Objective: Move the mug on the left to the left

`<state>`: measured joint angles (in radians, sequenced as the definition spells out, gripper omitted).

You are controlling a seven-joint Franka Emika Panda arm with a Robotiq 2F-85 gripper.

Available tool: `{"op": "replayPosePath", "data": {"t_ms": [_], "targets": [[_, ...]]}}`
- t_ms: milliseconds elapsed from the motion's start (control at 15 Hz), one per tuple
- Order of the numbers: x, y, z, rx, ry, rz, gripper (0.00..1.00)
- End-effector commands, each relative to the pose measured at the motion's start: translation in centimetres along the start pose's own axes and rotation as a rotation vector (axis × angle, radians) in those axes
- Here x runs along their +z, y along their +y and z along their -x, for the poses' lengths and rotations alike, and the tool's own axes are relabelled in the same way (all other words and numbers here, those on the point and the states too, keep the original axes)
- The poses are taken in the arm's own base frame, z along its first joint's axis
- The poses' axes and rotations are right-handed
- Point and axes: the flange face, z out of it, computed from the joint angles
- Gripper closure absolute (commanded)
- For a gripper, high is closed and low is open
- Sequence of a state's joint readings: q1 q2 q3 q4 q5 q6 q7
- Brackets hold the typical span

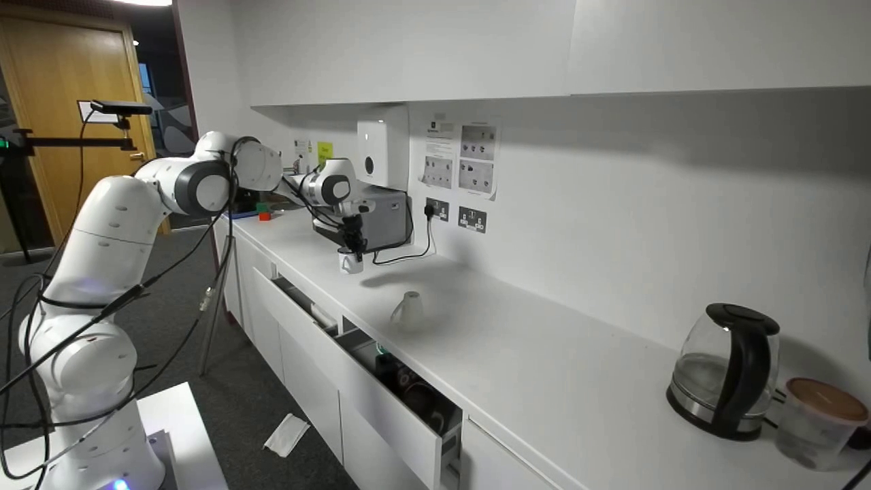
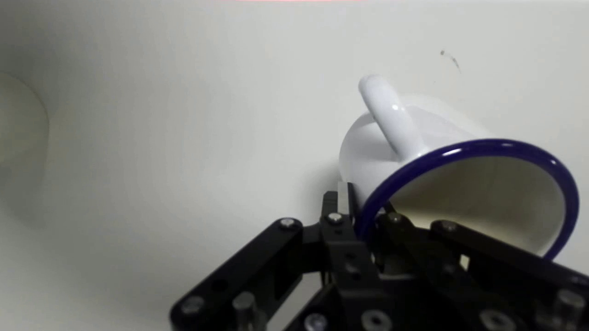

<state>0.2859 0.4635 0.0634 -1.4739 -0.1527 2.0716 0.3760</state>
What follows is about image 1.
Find wooden door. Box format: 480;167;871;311
0;5;173;259

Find white upper wall cabinet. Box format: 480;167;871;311
569;0;871;97
249;0;578;112

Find plain white mug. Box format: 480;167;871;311
388;288;427;334

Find thick black cable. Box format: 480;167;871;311
836;455;871;490

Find black microwave power cable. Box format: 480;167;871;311
371;204;441;269

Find white base cabinet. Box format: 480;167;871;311
212;216;584;490

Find grey microwave oven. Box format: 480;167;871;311
356;183;415;257

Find white kitchen drawer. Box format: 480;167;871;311
246;262;347;337
333;321;469;490

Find white paper sheet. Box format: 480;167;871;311
261;411;313;461

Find glass kettle with black handle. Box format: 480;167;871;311
664;300;784;443

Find grey tripod leg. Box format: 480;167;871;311
196;231;244;379

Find black camera stand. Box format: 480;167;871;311
0;125;139;266

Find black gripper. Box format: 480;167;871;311
313;209;371;262

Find white robot base table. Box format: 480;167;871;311
0;379;233;490

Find white instruction sheet with logo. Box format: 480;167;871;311
419;112;460;194

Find white paper towel dispenser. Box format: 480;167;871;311
354;117;393;191

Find wall power sockets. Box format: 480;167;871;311
456;123;502;198

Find plastic tub with brown lid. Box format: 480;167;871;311
774;372;871;474

